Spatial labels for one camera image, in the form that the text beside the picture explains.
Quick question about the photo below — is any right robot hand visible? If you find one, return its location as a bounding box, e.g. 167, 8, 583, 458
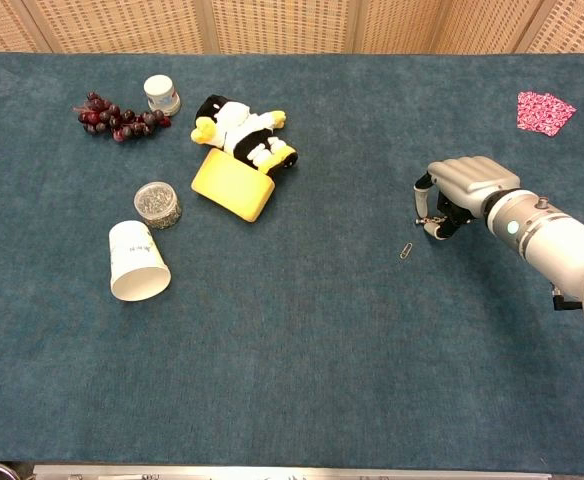
412, 155, 522, 242

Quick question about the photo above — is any red patterned cloth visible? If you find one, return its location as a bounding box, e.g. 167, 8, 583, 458
515, 90, 578, 138

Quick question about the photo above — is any blue felt table mat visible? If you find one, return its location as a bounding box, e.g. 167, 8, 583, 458
0, 51, 584, 473

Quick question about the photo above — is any black white plush doll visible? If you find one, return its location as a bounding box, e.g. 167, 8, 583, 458
189, 93, 300, 177

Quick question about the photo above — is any yellow rectangular sponge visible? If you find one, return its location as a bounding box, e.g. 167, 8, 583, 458
190, 148, 276, 223

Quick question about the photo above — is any woven folding screen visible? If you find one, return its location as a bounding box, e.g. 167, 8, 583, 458
0, 0, 584, 55

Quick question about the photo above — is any clear jar of paper clips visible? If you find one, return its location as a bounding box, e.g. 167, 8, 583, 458
133, 181, 183, 231

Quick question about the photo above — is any small white lidded bottle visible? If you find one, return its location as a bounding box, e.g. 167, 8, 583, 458
143, 74, 182, 117

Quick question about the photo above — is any white paper cup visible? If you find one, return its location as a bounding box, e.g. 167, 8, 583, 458
108, 220, 173, 303

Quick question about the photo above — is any dark red grape bunch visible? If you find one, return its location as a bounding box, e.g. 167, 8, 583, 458
72, 91, 173, 144

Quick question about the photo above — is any aluminium frame rail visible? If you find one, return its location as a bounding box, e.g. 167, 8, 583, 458
32, 464, 553, 480

